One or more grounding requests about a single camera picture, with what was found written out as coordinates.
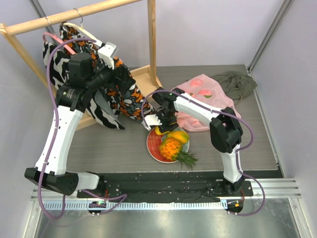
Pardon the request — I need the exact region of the fake orange mango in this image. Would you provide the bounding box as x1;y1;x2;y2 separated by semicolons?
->
167;130;189;144

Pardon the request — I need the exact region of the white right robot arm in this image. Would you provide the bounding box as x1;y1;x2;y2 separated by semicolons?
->
144;88;245;196

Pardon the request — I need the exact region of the orange black patterned garment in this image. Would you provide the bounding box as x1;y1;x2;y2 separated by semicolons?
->
59;24;154;122

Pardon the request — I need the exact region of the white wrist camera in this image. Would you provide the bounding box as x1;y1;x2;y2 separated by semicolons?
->
142;114;162;131
98;42;117;69

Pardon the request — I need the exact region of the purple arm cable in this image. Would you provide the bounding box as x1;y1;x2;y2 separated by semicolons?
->
140;89;266;218
37;37;128;220

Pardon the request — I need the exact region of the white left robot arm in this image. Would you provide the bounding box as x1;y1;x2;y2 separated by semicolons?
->
24;53;134;198

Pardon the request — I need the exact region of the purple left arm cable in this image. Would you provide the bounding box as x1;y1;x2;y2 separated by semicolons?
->
37;37;128;220

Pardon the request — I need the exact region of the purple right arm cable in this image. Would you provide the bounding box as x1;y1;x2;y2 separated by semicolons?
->
140;89;266;218

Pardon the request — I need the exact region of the fake yellow mango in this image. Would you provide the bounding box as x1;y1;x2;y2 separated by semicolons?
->
154;126;164;135

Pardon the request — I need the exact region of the pink plastic hanger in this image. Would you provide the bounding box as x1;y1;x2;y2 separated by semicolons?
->
43;32;75;55

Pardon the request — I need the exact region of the fake pineapple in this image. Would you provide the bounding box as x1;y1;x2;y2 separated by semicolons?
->
158;137;198;169

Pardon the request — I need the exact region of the pink plastic bag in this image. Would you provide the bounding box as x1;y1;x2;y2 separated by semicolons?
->
176;74;235;132

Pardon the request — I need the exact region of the white perforated cable tray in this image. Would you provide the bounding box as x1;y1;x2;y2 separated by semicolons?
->
42;200;228;211

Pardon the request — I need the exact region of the olive green cloth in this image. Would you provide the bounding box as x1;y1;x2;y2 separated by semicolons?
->
212;71;257;103

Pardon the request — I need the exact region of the wooden clothes rack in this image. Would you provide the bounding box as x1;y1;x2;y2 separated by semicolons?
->
0;0;161;130

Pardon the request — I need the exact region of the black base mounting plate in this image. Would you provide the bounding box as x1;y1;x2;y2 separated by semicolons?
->
77;172;254;203

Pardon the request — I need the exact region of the cream plastic hanger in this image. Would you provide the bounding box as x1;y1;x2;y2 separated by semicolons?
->
63;22;103;47

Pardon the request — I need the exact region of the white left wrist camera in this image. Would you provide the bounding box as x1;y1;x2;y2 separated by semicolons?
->
98;42;117;69

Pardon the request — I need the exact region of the red and teal plate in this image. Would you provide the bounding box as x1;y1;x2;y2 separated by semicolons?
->
146;127;190;164

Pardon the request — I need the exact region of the black white zebra garment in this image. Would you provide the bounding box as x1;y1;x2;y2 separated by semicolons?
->
43;42;125;129

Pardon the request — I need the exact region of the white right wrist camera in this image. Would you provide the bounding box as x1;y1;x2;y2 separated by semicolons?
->
142;114;162;131

